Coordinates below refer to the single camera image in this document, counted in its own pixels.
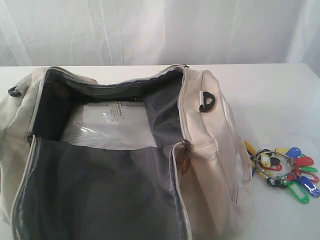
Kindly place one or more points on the cream fabric duffel bag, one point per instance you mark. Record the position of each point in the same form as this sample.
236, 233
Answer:
196, 184

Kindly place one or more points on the colourful key tag bunch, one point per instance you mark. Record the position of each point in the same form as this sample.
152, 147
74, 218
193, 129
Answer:
286, 169

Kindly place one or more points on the clear plastic wrapped package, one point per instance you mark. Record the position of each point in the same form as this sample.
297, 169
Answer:
115, 125

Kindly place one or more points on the white backdrop curtain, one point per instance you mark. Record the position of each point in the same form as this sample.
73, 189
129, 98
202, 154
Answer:
155, 32

